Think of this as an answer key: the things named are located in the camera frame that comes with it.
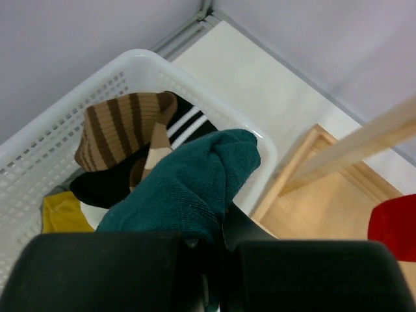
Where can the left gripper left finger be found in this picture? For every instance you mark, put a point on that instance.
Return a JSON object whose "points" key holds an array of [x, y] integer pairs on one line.
{"points": [[106, 272]]}

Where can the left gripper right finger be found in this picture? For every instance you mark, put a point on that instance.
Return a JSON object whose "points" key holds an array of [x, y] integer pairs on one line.
{"points": [[262, 273]]}

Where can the teal sock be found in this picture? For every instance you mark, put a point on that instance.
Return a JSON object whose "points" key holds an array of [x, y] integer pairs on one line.
{"points": [[189, 190]]}

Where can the black white-striped sock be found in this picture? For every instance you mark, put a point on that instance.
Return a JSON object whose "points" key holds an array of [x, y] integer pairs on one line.
{"points": [[106, 188]]}

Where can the red sock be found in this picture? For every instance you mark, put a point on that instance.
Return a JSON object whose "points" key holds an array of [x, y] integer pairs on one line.
{"points": [[392, 223]]}

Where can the brown striped sock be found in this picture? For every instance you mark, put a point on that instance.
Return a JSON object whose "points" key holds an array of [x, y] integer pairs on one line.
{"points": [[115, 129]]}

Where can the wooden clothes rack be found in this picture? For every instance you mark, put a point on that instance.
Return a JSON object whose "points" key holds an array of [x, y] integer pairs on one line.
{"points": [[328, 187]]}

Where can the yellow sock in basket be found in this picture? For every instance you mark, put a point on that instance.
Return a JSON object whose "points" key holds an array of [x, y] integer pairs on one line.
{"points": [[61, 213]]}

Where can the white plastic basket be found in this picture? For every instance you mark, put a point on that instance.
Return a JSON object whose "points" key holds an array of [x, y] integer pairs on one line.
{"points": [[41, 155]]}

